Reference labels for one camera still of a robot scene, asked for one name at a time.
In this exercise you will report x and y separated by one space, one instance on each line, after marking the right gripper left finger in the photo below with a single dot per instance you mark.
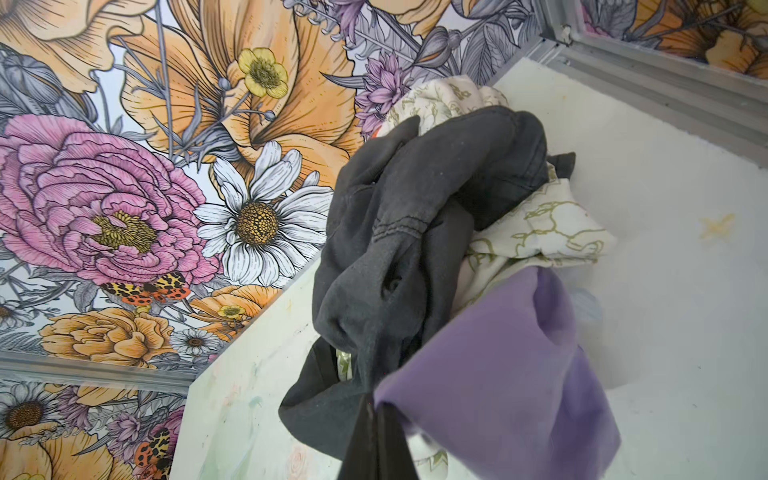
361 458

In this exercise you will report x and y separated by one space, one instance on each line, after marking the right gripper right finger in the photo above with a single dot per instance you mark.
395 460

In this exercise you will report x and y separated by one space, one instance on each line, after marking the purple cloth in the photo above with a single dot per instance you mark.
506 389

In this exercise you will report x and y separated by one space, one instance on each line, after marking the dark grey cloth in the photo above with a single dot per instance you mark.
401 219

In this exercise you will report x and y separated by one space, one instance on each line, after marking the white green patterned cloth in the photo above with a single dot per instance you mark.
548 229

